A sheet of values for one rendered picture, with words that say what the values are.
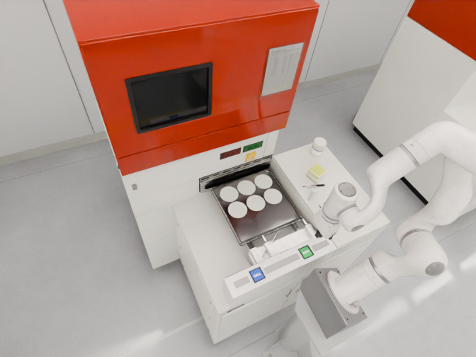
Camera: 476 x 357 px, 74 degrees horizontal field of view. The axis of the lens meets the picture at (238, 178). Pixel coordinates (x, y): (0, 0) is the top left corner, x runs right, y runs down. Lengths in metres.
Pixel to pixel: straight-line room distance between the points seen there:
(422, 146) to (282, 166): 0.87
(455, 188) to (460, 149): 0.16
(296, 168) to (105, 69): 1.13
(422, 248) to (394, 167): 0.35
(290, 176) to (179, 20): 1.02
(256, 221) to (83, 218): 1.61
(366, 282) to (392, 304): 1.37
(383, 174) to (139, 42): 0.85
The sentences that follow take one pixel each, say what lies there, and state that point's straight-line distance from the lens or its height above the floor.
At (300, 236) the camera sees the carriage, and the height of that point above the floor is 0.88.
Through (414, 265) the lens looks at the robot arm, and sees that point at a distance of 1.31.
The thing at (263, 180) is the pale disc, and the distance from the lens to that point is 1.78.
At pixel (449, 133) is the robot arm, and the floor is 1.70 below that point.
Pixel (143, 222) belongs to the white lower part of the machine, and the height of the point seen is 0.74.
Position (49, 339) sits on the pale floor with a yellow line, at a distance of 2.54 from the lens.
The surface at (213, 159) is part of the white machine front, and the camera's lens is 1.58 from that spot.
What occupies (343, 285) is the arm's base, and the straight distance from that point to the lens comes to 1.42.
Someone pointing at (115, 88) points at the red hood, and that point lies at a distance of 1.10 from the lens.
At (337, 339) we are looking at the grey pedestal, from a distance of 1.61.
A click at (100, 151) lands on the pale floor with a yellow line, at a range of 3.23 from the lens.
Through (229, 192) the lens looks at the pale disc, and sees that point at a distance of 1.70.
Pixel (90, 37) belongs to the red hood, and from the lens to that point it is 1.02.
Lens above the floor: 2.30
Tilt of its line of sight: 52 degrees down
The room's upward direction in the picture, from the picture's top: 8 degrees clockwise
